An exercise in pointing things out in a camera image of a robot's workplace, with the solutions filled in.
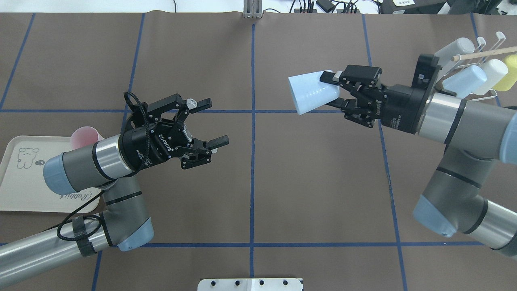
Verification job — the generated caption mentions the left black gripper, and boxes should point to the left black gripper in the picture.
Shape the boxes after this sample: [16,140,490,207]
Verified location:
[120,94,229,170]

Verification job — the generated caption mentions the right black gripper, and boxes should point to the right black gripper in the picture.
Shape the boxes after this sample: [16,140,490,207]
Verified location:
[319,65,441,134]

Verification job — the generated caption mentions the light blue cup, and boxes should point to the light blue cup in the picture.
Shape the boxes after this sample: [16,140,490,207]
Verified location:
[442,65,487,98]

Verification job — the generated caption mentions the grey cup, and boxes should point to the grey cup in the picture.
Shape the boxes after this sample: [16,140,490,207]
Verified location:
[434,37,475,67]

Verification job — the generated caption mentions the yellow cup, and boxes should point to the yellow cup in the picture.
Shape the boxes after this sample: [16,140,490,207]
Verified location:
[492,55,517,91]

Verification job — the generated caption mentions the white cream cup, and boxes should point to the white cream cup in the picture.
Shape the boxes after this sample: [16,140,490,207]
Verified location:
[473,59,508,95]

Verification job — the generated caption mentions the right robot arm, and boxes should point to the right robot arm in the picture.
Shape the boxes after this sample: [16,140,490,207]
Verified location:
[319,55,517,259]

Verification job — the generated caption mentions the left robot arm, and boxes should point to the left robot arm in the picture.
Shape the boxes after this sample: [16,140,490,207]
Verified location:
[1,91,229,288]

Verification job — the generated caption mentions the pink cup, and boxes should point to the pink cup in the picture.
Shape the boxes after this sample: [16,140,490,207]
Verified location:
[70,127,104,150]

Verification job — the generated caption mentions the cream serving tray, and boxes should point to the cream serving tray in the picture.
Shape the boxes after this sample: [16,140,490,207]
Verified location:
[0,135,100,213]

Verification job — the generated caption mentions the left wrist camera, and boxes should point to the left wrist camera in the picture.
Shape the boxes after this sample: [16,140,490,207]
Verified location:
[121,102,152,134]

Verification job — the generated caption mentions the aluminium frame post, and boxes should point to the aluminium frame post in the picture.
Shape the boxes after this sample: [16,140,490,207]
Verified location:
[243,0,263,19]

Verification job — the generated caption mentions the white wire cup rack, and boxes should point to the white wire cup rack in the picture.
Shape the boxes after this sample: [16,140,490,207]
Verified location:
[437,32,516,101]

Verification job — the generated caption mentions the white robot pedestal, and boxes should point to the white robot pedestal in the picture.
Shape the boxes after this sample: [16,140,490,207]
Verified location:
[197,278,304,291]

